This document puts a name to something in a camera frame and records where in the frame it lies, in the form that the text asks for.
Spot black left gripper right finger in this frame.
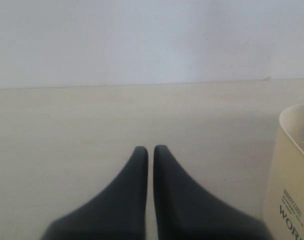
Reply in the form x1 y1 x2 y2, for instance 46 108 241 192
153 145 272 240

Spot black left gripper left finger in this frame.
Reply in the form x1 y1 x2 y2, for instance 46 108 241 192
41 146 148 240

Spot cream plastic bin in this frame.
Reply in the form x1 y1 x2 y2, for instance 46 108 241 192
263 104 304 240

